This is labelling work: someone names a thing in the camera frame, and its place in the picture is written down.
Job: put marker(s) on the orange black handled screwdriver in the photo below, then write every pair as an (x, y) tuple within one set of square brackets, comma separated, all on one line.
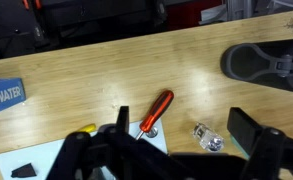
[(158, 108)]

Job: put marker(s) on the small black wedge piece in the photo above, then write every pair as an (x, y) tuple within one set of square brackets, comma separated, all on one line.
[(24, 171)]

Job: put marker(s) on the blue water carton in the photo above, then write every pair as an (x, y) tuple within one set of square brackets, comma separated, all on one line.
[(11, 92)]

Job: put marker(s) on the silver round metal washer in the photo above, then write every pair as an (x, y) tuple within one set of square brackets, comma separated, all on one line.
[(152, 133)]

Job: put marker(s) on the white paper board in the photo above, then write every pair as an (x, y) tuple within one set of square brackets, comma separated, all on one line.
[(42, 156)]

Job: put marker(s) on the yellow marker pen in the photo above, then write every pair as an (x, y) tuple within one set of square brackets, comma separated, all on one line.
[(88, 128)]

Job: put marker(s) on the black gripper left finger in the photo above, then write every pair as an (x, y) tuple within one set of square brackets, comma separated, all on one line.
[(122, 123)]

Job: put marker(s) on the large black water bottle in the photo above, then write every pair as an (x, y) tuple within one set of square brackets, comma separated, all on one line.
[(266, 63)]

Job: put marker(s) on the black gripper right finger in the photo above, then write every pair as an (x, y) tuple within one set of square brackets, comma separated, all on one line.
[(243, 129)]

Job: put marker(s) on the small clear glass jar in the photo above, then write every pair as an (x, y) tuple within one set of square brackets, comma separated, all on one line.
[(208, 139)]

